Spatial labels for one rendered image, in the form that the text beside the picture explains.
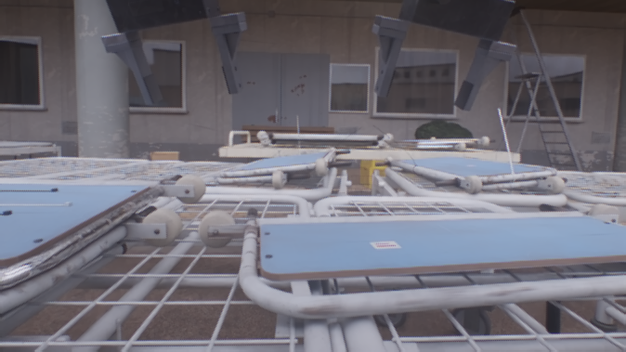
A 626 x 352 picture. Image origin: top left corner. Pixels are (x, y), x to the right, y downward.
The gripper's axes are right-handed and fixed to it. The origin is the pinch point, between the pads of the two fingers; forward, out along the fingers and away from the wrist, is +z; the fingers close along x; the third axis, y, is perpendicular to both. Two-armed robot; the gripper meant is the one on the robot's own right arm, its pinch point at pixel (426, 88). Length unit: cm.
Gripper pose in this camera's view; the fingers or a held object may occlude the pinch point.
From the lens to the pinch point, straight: 50.8
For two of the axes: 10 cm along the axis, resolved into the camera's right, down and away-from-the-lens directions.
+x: 9.8, 1.2, 1.8
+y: 1.0, 4.7, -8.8
